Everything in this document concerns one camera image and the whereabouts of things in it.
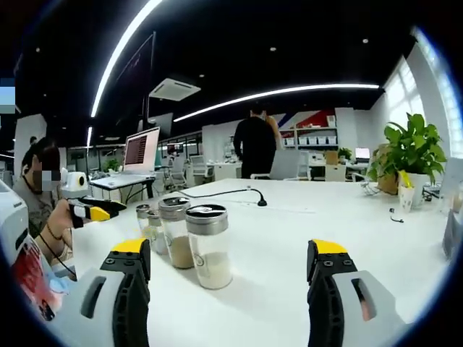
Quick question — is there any metal wire object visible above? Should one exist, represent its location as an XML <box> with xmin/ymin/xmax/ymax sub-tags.
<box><xmin>360</xmin><ymin>180</ymin><xmax>381</xmax><ymax>196</ymax></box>

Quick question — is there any dark bead bracelet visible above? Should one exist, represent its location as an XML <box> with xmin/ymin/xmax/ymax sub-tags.
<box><xmin>41</xmin><ymin>222</ymin><xmax>62</xmax><ymax>241</ymax></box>

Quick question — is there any white chest device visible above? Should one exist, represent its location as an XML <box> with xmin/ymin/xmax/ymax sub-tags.
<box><xmin>0</xmin><ymin>179</ymin><xmax>30</xmax><ymax>254</ymax></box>

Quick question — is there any small dark hanging screen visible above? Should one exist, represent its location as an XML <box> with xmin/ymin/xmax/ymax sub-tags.
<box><xmin>147</xmin><ymin>112</ymin><xmax>174</xmax><ymax>135</ymax></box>

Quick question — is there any yellow plant tag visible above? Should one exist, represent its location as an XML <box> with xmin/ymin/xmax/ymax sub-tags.
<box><xmin>397</xmin><ymin>170</ymin><xmax>415</xmax><ymax>189</ymax></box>

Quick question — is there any brown paper bag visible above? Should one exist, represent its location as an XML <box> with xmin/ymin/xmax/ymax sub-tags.
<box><xmin>375</xmin><ymin>144</ymin><xmax>399</xmax><ymax>196</ymax></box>

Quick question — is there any white side table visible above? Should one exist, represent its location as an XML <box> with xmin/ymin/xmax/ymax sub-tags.
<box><xmin>89</xmin><ymin>176</ymin><xmax>157</xmax><ymax>205</ymax></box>

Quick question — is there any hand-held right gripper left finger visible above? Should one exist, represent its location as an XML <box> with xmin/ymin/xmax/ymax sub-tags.
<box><xmin>50</xmin><ymin>237</ymin><xmax>152</xmax><ymax>347</ymax></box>

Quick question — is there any white paper cup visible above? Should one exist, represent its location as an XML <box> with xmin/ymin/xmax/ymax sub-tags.
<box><xmin>397</xmin><ymin>184</ymin><xmax>415</xmax><ymax>214</ymax></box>

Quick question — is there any large seasoning bottle tan powder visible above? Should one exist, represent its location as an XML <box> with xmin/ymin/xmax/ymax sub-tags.
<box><xmin>158</xmin><ymin>197</ymin><xmax>196</xmax><ymax>270</ymax></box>

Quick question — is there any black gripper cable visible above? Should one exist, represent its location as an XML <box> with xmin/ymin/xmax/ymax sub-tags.
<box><xmin>38</xmin><ymin>231</ymin><xmax>79</xmax><ymax>281</ymax></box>

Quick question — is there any green potted plant white pot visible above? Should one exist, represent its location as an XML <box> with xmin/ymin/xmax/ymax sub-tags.
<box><xmin>367</xmin><ymin>112</ymin><xmax>448</xmax><ymax>207</ymax></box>

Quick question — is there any black power cable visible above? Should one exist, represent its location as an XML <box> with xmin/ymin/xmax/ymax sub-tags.
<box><xmin>177</xmin><ymin>186</ymin><xmax>268</xmax><ymax>207</ymax></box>

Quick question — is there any straight ceiling light strip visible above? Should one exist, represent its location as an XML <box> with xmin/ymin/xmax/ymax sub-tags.
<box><xmin>173</xmin><ymin>83</ymin><xmax>381</xmax><ymax>122</ymax></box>

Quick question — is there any shelf with white boxes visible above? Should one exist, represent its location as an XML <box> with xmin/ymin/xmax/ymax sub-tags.
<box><xmin>280</xmin><ymin>126</ymin><xmax>339</xmax><ymax>149</ymax></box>

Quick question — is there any ceiling air conditioner vent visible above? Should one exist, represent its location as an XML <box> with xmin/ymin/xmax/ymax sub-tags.
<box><xmin>148</xmin><ymin>77</ymin><xmax>202</xmax><ymax>101</ymax></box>

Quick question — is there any long curved ceiling light strip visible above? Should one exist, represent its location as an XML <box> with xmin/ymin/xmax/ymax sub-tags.
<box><xmin>90</xmin><ymin>0</ymin><xmax>164</xmax><ymax>117</ymax></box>

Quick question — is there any grey office chair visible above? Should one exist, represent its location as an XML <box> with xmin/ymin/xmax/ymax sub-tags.
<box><xmin>251</xmin><ymin>150</ymin><xmax>312</xmax><ymax>181</ymax></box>

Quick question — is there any person's left hand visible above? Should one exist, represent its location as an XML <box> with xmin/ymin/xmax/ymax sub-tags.
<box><xmin>43</xmin><ymin>198</ymin><xmax>79</xmax><ymax>241</ymax></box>

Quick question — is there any open laptop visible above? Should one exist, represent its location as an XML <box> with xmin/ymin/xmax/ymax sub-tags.
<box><xmin>90</xmin><ymin>126</ymin><xmax>161</xmax><ymax>189</ymax></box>

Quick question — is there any small glass seasoning bottle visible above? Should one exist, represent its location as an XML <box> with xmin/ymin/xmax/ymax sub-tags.
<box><xmin>135</xmin><ymin>203</ymin><xmax>152</xmax><ymax>239</ymax></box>
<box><xmin>146</xmin><ymin>211</ymin><xmax>169</xmax><ymax>256</ymax></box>

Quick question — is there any large seasoning bottle white powder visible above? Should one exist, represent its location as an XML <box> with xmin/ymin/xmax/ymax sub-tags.
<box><xmin>184</xmin><ymin>204</ymin><xmax>234</xmax><ymax>290</ymax></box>

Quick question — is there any large dark hanging screen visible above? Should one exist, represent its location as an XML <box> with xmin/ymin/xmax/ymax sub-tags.
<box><xmin>112</xmin><ymin>31</ymin><xmax>157</xmax><ymax>122</ymax></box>

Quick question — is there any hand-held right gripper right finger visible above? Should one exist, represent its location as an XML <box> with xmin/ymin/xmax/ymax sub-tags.
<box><xmin>307</xmin><ymin>238</ymin><xmax>413</xmax><ymax>347</ymax></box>

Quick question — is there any window with blinds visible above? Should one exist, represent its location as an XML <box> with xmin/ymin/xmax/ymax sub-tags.
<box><xmin>383</xmin><ymin>28</ymin><xmax>463</xmax><ymax>160</ymax></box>

